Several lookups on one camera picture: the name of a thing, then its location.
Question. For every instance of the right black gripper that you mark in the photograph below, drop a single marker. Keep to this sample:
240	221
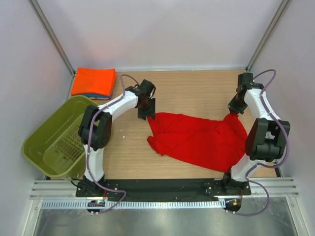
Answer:
234	109

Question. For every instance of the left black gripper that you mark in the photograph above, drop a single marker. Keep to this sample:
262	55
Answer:
150	112

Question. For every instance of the red t shirt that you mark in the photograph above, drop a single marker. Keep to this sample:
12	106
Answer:
213	144

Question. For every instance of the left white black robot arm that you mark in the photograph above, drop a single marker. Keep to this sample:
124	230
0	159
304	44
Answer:
96	128

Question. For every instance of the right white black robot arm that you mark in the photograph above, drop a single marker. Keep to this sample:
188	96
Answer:
267	140

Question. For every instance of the orange folded t shirt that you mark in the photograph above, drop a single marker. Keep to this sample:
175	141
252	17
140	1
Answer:
96	81

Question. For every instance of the blue folded t shirt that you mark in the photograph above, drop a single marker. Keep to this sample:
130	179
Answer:
98	96

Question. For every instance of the olive green plastic basket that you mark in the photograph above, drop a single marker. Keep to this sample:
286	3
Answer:
56	147

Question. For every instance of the aluminium frame rail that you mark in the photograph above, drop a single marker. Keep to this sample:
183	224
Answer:
63	189

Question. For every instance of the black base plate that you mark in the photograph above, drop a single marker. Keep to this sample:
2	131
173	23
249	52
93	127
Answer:
177	190

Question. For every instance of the slotted cable duct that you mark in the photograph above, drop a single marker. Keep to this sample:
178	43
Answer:
98	204

